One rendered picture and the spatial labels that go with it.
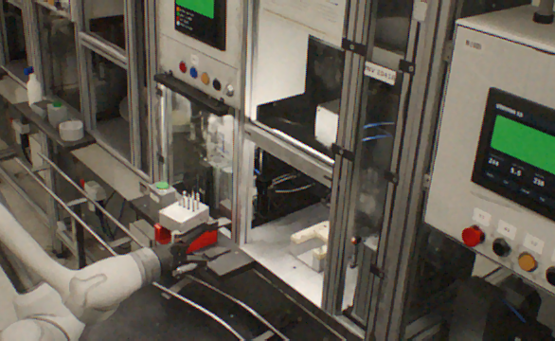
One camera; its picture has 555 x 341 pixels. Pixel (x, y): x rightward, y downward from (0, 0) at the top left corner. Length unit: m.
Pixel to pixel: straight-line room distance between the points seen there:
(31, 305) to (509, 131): 1.30
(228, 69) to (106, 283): 0.71
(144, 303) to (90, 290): 0.72
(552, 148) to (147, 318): 1.43
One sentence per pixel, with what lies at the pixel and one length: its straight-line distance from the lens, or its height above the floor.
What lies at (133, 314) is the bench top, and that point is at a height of 0.68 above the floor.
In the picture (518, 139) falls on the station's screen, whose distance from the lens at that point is 1.35.
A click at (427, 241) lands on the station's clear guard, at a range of 1.63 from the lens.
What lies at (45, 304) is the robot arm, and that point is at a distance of 1.99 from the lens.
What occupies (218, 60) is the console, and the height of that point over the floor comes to 1.49.
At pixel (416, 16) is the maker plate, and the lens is 1.48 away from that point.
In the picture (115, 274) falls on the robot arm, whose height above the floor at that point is 1.16.
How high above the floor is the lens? 2.14
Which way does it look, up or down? 27 degrees down
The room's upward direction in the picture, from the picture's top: 3 degrees clockwise
